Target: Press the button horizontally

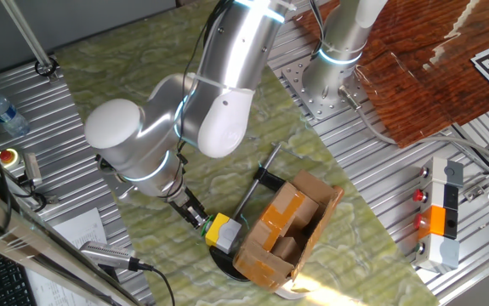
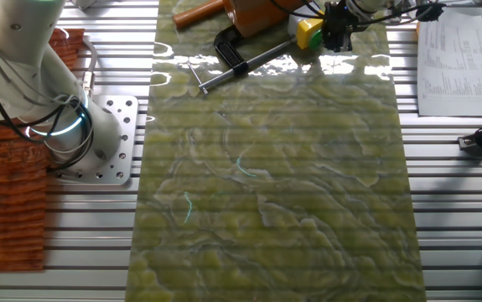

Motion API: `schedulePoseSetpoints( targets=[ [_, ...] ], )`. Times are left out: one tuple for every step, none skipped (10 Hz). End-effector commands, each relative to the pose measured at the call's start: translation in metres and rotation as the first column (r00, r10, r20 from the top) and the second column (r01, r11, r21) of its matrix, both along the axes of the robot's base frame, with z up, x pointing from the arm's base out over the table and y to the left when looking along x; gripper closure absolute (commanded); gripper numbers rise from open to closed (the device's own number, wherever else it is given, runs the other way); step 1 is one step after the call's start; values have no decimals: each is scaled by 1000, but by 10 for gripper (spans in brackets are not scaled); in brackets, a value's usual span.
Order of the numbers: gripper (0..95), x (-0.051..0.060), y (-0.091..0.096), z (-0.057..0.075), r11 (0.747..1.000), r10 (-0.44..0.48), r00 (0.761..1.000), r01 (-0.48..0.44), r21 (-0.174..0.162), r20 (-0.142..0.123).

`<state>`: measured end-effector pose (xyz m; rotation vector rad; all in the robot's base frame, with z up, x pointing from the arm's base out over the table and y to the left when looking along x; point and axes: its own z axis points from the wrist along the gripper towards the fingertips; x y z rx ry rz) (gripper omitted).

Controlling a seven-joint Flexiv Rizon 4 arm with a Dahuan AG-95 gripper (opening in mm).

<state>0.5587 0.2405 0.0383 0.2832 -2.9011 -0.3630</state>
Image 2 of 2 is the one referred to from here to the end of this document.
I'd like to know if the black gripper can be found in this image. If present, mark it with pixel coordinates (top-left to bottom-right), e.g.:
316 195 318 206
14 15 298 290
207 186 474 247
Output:
321 1 361 54

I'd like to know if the yellow box green push button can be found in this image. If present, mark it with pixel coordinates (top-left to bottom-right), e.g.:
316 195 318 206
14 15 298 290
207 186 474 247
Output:
288 12 325 51

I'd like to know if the black steel C-clamp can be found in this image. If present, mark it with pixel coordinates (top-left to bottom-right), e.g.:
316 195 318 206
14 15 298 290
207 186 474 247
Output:
185 23 298 96

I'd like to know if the printed white paper sheet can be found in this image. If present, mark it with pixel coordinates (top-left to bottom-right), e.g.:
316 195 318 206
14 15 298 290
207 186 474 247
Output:
416 8 482 118

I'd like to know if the orange brown round rod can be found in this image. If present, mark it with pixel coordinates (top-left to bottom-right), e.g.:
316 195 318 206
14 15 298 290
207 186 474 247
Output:
171 0 227 30

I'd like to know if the green marble pattern mat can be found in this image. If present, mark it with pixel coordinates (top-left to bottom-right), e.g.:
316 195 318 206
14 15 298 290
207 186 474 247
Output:
125 0 428 302

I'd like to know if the grey metal block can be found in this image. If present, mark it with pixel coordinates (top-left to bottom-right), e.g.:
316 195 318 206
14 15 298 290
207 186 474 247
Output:
70 0 98 11

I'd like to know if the orange wood grain mat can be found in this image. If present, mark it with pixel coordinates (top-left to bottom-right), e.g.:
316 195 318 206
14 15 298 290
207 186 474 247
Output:
0 28 86 273

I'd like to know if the orange pot with handle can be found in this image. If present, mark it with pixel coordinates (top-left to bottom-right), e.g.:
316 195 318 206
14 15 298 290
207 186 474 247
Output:
222 0 311 39

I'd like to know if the black cable clip bracket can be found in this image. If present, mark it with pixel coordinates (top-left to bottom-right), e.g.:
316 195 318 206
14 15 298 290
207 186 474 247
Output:
415 2 448 23

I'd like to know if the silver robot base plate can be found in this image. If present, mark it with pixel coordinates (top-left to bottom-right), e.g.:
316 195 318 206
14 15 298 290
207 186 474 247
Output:
53 94 140 186

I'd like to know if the grey cable with metal connector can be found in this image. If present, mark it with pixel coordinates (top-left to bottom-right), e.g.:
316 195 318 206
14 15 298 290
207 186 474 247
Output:
80 36 98 96

